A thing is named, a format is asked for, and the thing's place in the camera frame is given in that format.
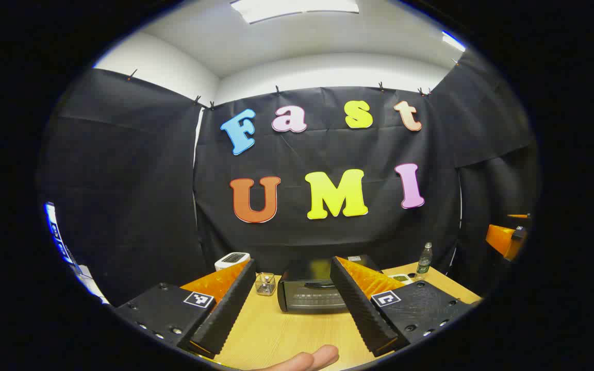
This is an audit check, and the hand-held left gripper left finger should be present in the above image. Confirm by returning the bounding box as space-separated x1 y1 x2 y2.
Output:
113 259 258 360

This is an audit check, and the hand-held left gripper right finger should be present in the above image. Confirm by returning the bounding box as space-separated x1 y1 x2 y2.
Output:
329 256 478 358

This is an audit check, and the black electric oven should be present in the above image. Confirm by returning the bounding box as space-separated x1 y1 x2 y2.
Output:
277 255 383 314

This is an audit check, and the white toaster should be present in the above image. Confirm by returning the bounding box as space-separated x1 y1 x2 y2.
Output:
214 252 251 272

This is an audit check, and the clear plastic water bottle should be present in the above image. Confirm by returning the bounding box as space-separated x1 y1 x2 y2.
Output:
416 242 433 281

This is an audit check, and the black backdrop cloth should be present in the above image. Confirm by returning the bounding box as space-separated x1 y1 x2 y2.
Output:
37 49 540 310

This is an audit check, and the white striped board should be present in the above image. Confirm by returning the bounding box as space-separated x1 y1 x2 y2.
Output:
43 202 109 305

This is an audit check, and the small ceiling light panel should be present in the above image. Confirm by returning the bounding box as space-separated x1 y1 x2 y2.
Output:
441 31 467 52

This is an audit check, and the large ceiling light panel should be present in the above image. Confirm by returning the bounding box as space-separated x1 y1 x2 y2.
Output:
230 0 359 25

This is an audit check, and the wire mesh basket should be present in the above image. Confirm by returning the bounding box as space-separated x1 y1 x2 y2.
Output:
255 273 277 296

